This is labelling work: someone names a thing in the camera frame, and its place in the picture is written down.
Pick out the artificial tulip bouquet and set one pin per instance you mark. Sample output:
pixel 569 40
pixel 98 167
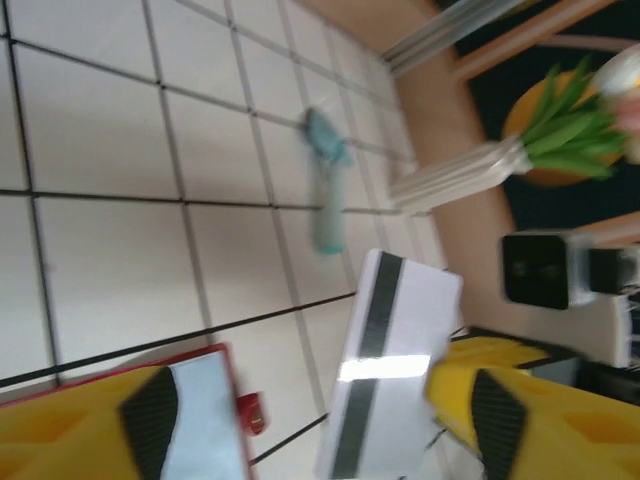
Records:
pixel 565 135

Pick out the aluminium corner post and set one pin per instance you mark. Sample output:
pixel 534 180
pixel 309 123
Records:
pixel 435 37

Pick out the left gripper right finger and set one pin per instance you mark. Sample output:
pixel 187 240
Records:
pixel 575 440

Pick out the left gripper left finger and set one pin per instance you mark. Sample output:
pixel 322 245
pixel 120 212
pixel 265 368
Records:
pixel 60 440

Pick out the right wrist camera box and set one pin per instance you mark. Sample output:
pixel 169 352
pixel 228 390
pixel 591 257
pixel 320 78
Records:
pixel 535 270

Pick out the white card with black stripe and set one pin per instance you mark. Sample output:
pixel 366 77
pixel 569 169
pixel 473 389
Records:
pixel 400 310

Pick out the teal mushroom toy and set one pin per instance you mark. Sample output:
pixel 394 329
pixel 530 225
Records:
pixel 327 220

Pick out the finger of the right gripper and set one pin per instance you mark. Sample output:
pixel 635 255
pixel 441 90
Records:
pixel 490 352

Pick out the white ribbed vase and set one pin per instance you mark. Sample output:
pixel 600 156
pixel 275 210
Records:
pixel 450 175

